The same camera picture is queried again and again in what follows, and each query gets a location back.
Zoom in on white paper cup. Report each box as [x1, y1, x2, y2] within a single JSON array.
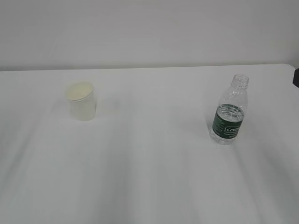
[[66, 82, 97, 121]]

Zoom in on clear green-label water bottle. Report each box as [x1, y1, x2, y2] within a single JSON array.
[[210, 74, 249, 145]]

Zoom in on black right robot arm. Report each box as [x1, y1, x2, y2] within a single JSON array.
[[292, 69, 299, 88]]

